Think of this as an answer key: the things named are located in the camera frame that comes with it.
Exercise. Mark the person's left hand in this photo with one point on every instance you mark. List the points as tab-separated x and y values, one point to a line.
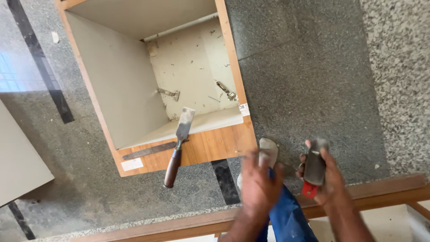
260	186

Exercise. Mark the person's right hand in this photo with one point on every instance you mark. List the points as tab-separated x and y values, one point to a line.
331	181

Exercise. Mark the person's left fingers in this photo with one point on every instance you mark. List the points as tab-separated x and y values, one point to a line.
257	163

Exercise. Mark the person's grey shoe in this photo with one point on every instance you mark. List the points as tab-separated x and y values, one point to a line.
268	148

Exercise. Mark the small white printed label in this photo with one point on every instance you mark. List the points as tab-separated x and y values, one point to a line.
244	109

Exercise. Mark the person's blue trouser leg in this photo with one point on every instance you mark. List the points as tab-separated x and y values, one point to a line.
290	218

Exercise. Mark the silver cabinet hinge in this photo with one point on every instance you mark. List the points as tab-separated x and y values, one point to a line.
225	90
169	93

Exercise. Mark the flat grey metal file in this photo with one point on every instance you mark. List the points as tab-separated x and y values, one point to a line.
149	151

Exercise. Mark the white rectangular sticker label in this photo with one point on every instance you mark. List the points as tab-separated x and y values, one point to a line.
132	164

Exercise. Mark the open wooden cabinet box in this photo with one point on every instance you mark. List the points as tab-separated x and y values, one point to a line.
117	84

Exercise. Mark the small white floor chip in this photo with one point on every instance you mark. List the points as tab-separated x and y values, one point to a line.
54	37

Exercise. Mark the white laminate board panel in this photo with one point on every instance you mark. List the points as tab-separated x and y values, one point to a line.
18	158

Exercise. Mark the brown wooden frame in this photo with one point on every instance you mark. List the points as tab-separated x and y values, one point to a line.
369	195

